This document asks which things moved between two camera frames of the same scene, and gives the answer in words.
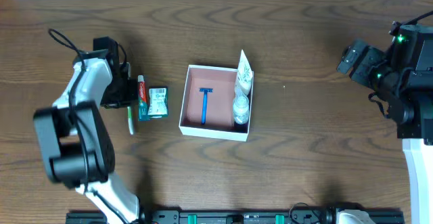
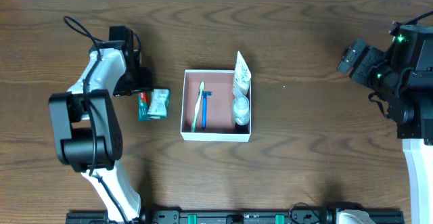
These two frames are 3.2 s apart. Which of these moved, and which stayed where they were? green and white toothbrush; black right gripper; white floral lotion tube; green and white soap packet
Moved: green and white toothbrush
Stayed: green and white soap packet; white floral lotion tube; black right gripper
